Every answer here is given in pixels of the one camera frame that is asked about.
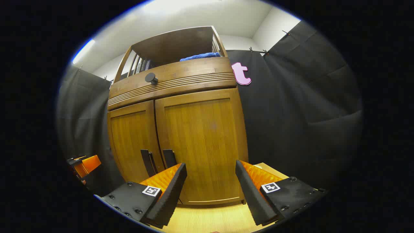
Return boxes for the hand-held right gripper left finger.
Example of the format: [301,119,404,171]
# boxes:
[94,163,188,229]

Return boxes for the wooden double-door shoe cabinet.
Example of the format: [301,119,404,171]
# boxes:
[107,26,249,206]

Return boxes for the wooden shoe cabinet door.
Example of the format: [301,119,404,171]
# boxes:
[107,100,165,183]
[155,88,249,205]

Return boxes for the wooden ribbed drawer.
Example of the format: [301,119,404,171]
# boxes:
[108,58,237,110]

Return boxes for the blue folded towel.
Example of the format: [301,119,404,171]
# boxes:
[180,52,221,62]

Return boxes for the black door handle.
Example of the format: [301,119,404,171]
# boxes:
[141,149,158,177]
[162,149,178,169]

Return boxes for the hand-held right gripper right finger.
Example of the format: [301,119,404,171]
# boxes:
[235,160,327,226]

